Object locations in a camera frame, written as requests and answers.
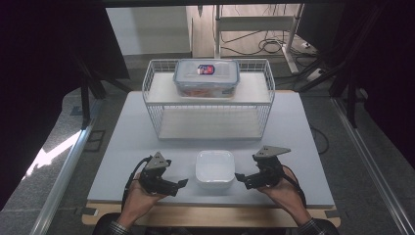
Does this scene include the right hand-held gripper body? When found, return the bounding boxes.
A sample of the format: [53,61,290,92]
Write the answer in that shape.
[244,145,292,191]

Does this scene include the black floor cables bundle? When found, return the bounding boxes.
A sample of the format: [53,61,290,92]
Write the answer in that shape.
[219,28,297,57]

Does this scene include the person's left hand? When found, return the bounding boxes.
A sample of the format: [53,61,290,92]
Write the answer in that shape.
[116,171,168,230]

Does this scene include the aluminium floor rail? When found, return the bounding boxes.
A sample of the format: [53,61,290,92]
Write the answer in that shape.
[29,100,103,235]
[330,97,415,235]

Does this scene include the dark curtain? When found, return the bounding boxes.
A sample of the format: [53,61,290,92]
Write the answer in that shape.
[0,0,131,211]
[342,0,415,162]

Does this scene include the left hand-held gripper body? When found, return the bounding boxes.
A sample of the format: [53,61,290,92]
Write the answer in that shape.
[138,151,181,198]

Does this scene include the black floor cable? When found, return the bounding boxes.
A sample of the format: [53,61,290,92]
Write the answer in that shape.
[309,125,330,157]

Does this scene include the white power strip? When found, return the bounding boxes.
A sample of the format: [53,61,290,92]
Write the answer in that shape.
[305,68,328,83]

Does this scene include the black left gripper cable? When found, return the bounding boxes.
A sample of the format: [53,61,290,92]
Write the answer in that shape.
[120,155,155,211]

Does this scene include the white cabinet panel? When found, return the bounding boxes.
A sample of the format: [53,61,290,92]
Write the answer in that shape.
[105,6,194,57]

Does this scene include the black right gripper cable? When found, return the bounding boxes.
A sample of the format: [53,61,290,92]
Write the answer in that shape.
[281,164,308,210]

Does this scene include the person's right hand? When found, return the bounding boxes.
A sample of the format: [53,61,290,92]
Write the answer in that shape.
[256,174,313,227]

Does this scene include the black metal stand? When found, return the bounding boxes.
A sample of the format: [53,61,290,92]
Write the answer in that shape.
[297,48,364,129]
[78,69,132,129]

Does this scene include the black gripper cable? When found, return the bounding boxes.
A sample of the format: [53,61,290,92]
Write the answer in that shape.
[281,164,308,210]
[120,155,155,211]

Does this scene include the white wire shelf rack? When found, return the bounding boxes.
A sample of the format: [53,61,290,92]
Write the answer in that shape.
[141,58,277,142]

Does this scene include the clear blue-rimmed storage container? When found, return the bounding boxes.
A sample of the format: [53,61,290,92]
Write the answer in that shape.
[172,58,241,99]

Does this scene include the white square bowl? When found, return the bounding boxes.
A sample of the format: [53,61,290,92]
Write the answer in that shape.
[194,149,236,191]

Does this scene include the white desk frame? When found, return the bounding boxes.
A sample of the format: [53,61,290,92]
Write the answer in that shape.
[213,3,306,74]

